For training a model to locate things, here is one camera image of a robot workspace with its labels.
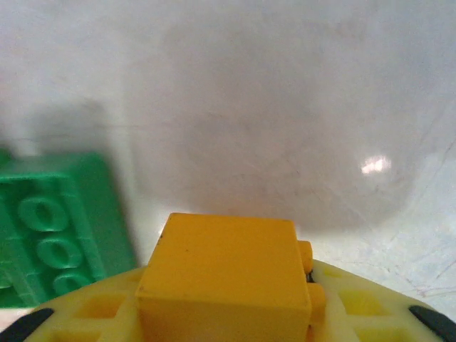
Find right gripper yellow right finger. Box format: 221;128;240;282
309;259;456;342

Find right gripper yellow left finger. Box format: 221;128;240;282
0;266;144;342

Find green lego brick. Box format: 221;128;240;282
0;148;139;310

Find yellow lego brick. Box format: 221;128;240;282
135;212;327;342

